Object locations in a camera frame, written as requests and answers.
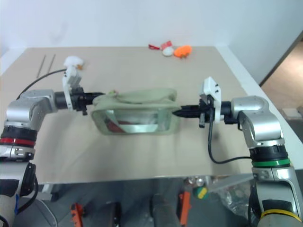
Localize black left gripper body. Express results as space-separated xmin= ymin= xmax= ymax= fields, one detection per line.
xmin=70 ymin=86 xmax=92 ymax=117

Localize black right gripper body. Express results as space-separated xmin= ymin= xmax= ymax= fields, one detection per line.
xmin=198 ymin=94 xmax=214 ymax=129

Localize green pouch with clear window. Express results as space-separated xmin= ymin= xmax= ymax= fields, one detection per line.
xmin=90 ymin=87 xmax=180 ymax=137

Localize red item inside pouch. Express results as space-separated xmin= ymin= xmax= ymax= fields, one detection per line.
xmin=104 ymin=118 xmax=125 ymax=132

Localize orange plush toy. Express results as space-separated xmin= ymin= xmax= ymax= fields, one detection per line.
xmin=173 ymin=45 xmax=193 ymax=59

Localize red and white plush toy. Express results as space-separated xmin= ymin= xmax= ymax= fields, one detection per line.
xmin=160 ymin=40 xmax=175 ymax=57

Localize round silver metal caps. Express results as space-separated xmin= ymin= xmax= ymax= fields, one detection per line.
xmin=184 ymin=176 xmax=205 ymax=187

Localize green and yellow ball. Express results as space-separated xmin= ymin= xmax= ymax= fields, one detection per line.
xmin=192 ymin=186 xmax=209 ymax=200

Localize clear plastic bag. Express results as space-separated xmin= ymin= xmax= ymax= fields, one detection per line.
xmin=213 ymin=183 xmax=255 ymax=219

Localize orange and black clamp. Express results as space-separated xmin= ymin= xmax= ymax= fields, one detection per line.
xmin=69 ymin=202 xmax=87 ymax=227
xmin=178 ymin=191 xmax=192 ymax=226

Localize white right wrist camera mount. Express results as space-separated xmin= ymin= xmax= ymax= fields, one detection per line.
xmin=199 ymin=76 xmax=223 ymax=123

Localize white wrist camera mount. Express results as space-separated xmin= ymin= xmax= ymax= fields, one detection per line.
xmin=62 ymin=66 xmax=82 ymax=111
xmin=199 ymin=76 xmax=223 ymax=123

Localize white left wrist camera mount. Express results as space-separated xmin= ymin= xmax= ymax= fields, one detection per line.
xmin=62 ymin=66 xmax=82 ymax=111

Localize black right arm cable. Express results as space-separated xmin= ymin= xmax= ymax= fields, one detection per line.
xmin=207 ymin=113 xmax=252 ymax=165

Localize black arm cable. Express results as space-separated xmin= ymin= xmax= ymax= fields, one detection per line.
xmin=207 ymin=113 xmax=252 ymax=165
xmin=16 ymin=68 xmax=68 ymax=100

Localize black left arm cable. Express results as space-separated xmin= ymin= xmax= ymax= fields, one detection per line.
xmin=16 ymin=68 xmax=68 ymax=100

